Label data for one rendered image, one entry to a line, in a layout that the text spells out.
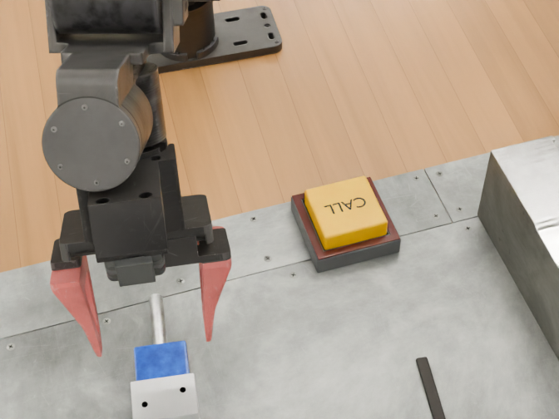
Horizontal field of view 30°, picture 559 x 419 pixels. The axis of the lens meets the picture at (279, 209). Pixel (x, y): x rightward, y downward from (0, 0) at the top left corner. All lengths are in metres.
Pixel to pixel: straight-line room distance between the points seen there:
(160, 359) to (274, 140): 0.30
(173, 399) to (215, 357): 0.09
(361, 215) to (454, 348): 0.14
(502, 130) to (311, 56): 0.22
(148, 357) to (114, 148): 0.29
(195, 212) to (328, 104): 0.39
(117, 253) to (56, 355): 0.31
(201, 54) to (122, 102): 0.52
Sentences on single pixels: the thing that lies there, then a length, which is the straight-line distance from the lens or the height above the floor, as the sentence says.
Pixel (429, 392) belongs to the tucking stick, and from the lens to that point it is 0.88.
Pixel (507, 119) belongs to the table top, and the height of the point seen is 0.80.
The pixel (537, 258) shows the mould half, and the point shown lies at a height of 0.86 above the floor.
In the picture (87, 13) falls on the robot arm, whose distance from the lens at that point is 0.67.
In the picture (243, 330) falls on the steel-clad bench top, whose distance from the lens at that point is 0.91.
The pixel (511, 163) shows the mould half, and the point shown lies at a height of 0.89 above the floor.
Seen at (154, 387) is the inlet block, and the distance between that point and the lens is 0.83.
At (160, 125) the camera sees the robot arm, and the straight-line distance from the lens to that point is 0.69.
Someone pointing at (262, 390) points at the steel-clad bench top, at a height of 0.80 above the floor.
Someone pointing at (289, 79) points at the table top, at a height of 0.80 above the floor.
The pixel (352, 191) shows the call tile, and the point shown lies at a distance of 0.96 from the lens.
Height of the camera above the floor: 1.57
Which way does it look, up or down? 51 degrees down
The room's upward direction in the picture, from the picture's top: 1 degrees counter-clockwise
